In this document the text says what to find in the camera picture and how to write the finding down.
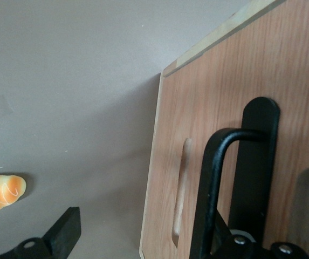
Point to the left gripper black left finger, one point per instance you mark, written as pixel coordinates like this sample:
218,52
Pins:
62,232

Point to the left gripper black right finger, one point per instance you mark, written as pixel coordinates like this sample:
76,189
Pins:
235,249

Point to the wooden drawer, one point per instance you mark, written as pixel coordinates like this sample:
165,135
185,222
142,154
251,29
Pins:
213,102

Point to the light wooden drawer cabinet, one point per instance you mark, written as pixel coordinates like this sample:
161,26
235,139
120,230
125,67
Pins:
211,39

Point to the orange toy bread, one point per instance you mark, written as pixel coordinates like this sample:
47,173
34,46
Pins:
0,191

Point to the clear tape piece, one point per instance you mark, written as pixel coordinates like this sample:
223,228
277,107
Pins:
1,106

